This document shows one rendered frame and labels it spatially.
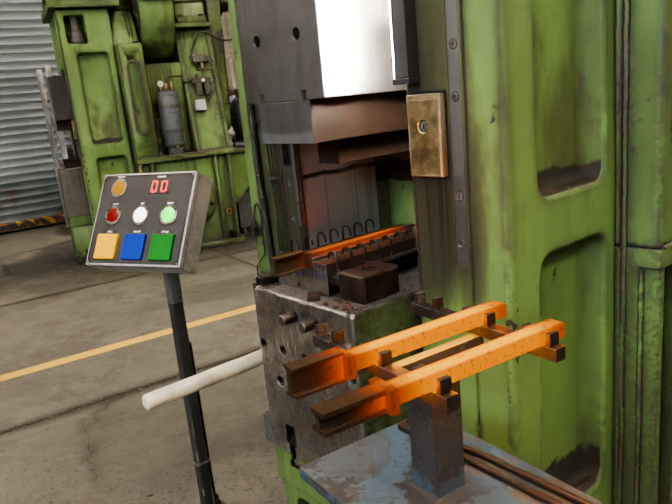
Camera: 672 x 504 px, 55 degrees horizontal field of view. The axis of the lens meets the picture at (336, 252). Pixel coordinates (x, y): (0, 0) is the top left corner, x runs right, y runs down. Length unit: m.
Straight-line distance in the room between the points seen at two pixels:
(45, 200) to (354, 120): 8.13
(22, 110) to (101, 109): 3.11
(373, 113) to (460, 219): 0.36
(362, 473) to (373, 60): 0.88
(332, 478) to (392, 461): 0.11
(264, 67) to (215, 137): 4.99
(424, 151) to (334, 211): 0.53
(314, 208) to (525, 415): 0.78
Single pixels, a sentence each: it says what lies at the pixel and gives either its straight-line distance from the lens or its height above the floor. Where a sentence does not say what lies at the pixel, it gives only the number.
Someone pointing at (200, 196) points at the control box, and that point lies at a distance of 1.86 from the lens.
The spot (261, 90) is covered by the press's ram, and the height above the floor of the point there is 1.40.
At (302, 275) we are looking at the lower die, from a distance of 1.57.
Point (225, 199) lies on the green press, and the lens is 6.55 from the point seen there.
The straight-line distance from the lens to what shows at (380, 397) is 0.81.
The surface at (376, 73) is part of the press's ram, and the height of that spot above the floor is 1.41.
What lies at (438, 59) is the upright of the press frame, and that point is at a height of 1.42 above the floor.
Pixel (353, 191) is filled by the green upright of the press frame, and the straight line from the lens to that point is 1.88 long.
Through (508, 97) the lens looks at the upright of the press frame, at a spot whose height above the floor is 1.34.
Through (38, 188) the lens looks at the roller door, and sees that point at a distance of 9.44.
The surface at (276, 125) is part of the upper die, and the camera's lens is 1.55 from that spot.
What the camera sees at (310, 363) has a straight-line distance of 0.87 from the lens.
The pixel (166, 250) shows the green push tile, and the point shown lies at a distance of 1.82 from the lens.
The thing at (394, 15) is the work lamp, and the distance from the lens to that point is 1.39.
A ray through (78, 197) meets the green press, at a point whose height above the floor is 0.64.
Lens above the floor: 1.37
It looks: 14 degrees down
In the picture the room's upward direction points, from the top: 5 degrees counter-clockwise
